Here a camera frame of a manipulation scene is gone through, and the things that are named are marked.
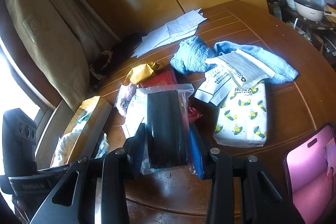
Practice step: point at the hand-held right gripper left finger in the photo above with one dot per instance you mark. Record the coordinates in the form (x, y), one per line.
(140, 150)

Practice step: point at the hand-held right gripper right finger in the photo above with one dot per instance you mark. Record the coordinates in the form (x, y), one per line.
(195, 153)

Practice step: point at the clear bag with black item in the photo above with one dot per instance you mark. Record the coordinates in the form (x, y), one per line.
(165, 129)

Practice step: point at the white and gold cardboard box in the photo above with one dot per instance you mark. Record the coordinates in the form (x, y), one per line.
(97, 121)

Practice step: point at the blue towel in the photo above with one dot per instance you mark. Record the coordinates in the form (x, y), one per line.
(191, 56)

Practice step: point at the white plastic mailer bag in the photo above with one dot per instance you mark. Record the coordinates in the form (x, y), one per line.
(244, 66)

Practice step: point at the white patterned plastic bag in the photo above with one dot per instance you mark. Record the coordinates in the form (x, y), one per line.
(134, 113)

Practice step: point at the red foil wrapper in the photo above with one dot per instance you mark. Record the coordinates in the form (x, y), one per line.
(193, 112)

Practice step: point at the white crumpled cloth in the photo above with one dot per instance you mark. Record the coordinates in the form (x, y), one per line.
(67, 145)

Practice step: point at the lemon print tissue pack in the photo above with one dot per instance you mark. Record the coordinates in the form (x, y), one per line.
(241, 119)

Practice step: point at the purple fuzzy item in bag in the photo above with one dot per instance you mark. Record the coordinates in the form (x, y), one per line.
(127, 94)

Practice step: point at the window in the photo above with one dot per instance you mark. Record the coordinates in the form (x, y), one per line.
(13, 87)

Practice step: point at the small white printed packet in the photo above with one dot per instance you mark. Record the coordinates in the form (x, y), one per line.
(212, 87)

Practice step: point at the red packet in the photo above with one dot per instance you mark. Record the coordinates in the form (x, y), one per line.
(160, 79)

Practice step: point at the gold foil bag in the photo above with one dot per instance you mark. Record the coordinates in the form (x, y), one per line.
(141, 71)

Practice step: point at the dark fringed cloth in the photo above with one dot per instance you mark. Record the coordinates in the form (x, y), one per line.
(123, 48)

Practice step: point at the smartphone with pink screen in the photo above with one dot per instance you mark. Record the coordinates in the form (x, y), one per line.
(309, 169)

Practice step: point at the beige curtain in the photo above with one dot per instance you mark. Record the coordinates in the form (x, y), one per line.
(47, 37)

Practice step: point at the white paper sheets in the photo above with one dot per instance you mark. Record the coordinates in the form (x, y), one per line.
(168, 32)

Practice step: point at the cluttered dark side table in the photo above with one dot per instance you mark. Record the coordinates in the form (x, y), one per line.
(315, 29)

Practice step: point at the white bowl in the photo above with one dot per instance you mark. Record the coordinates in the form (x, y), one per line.
(290, 3)

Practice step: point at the white electric pot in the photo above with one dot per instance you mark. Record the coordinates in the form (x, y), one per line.
(307, 10)

